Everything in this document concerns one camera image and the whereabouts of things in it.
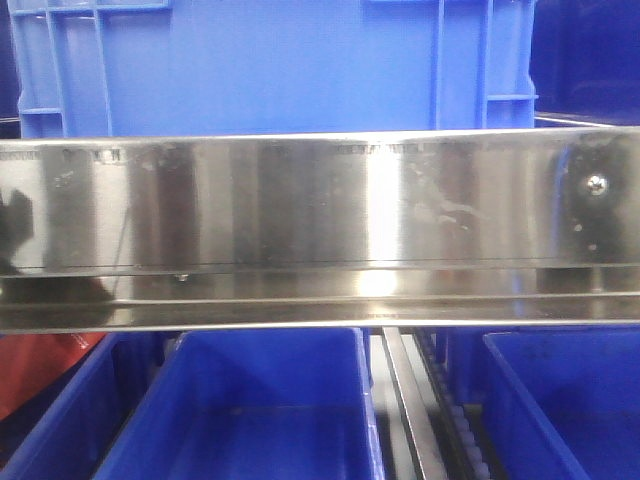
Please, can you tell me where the stainless steel shelf rail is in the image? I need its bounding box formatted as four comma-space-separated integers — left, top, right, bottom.
1, 127, 639, 334

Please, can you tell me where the red object in bin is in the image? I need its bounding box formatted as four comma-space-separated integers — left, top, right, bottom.
1, 333, 105, 420

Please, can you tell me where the left lower blue bin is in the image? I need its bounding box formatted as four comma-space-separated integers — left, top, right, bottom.
0, 331, 164, 480

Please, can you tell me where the shelf rail screw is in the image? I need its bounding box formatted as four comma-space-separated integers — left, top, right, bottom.
586, 173, 609, 196

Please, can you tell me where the right lower blue bin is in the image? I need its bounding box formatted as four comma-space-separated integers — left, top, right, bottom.
479, 326, 640, 480

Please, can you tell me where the blue bin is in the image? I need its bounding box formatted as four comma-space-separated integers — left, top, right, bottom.
95, 328, 384, 479
479, 326, 640, 480
0, 331, 164, 480

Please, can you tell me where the metal roller track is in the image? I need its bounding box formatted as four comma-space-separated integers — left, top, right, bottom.
370, 328, 508, 479

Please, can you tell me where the upper blue plastic crate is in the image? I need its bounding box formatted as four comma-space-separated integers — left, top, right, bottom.
8, 1, 536, 138

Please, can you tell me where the dark blue crate upper right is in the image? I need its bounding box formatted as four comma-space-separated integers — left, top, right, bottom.
530, 1, 639, 126

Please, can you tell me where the middle lower blue bin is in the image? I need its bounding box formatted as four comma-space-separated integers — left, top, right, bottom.
95, 328, 384, 479

